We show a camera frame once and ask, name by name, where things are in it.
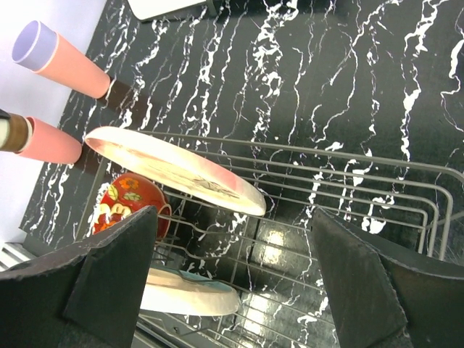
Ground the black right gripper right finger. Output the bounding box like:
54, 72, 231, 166
312, 208, 463, 347

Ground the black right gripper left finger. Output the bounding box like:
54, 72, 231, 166
1, 206, 158, 347

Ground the blue and beige plate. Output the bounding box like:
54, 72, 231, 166
141, 265, 241, 316

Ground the grey wire dish rack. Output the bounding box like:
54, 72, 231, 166
135, 132, 463, 347

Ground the pink and beige plate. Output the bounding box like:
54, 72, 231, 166
84, 126, 266, 216

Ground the pink cup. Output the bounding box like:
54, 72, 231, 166
17, 117, 83, 165
34, 34, 110, 99

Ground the lilac cup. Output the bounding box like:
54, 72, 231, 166
12, 20, 57, 72

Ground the red floral bowl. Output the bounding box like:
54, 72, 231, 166
92, 172, 172, 239

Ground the whiteboard with red writing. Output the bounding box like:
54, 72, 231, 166
128, 0, 223, 22

